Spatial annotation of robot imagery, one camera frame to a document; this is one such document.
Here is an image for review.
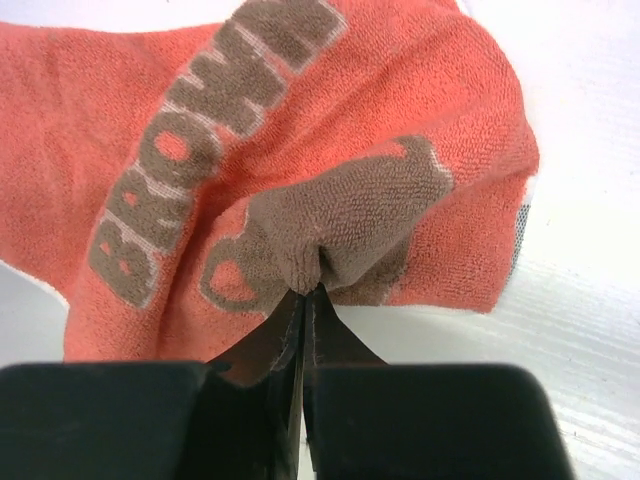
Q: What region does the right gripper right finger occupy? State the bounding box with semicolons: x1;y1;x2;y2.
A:
304;286;574;480

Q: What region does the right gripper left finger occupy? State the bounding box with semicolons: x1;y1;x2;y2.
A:
1;292;304;479

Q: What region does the red white towel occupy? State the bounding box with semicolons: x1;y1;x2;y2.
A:
1;1;539;362

